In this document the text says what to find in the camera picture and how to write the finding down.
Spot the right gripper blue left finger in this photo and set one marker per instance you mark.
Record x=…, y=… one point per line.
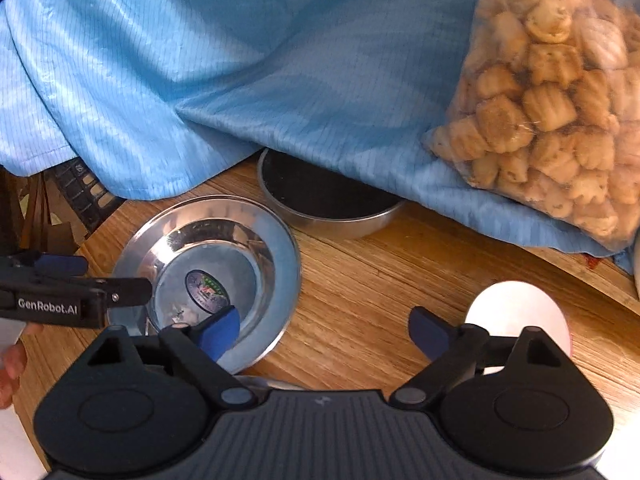
x=196, y=350

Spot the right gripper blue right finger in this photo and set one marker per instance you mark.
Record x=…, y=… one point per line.
x=453, y=352

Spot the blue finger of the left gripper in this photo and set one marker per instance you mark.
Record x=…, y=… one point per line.
x=61, y=266

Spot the red-rimmed white bowl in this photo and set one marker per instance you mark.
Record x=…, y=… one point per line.
x=504, y=309

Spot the steel plate with sticker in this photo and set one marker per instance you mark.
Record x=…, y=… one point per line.
x=208, y=253

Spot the deep steel bowl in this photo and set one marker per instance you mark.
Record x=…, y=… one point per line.
x=321, y=202

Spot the large steel plate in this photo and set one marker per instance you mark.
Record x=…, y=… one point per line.
x=264, y=383

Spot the person's left hand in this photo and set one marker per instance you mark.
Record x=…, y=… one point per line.
x=14, y=361

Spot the black plastic crate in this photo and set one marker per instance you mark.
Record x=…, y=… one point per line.
x=84, y=193

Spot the blue striped cloth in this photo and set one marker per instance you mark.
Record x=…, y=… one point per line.
x=157, y=96

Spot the clear bag of biscuits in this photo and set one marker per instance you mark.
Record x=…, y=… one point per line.
x=546, y=111

